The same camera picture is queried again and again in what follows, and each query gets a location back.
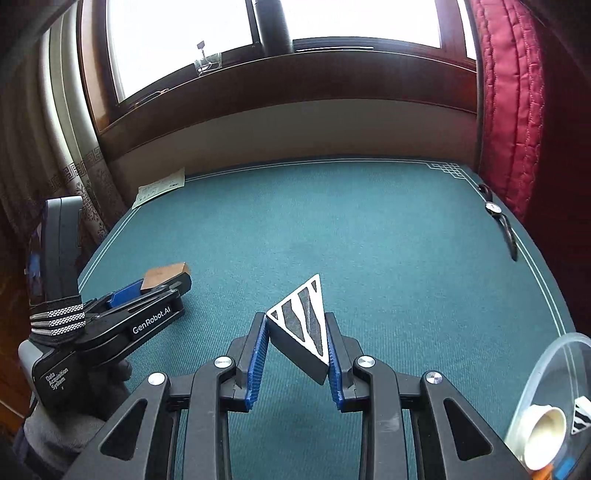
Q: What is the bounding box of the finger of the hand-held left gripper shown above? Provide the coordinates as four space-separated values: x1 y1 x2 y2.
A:
93 272 193 327
85 278 145 315

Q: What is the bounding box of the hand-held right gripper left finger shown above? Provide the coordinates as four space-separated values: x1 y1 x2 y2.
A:
62 312 269 480

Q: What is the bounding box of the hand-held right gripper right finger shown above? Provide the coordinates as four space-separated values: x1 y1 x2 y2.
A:
324 312 534 480

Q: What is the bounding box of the rectangular wooden block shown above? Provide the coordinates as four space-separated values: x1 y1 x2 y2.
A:
140 262 188 293

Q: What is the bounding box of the white zebra-striped triangle block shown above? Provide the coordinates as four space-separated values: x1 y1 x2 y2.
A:
266 273 330 387

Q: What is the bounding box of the clear plastic container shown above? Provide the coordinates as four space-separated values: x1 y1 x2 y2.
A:
504 331 591 480

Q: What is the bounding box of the white plastic cup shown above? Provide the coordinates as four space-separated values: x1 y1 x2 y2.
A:
516 403 567 470

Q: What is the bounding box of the tiger-striped wooden triangle block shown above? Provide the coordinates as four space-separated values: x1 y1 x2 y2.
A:
571 399 591 435

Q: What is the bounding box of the person's left hand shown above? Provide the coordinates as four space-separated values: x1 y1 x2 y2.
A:
23 357 134 480

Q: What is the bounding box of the paper sheet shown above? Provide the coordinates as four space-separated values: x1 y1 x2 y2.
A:
131 167 186 210

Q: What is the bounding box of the green felt table cover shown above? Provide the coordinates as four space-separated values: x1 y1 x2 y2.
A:
78 157 579 480

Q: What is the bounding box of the beige patterned curtain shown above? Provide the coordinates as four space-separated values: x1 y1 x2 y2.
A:
0 28 128 278

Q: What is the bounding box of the small glass on windowsill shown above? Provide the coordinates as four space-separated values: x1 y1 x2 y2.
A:
196 41 223 74

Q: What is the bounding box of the wristwatch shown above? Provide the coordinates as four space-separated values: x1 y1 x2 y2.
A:
477 183 518 262

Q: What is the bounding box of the red quilted curtain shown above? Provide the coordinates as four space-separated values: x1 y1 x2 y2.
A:
465 0 591 287

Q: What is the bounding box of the wooden window frame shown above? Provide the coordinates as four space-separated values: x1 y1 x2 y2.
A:
76 0 481 160

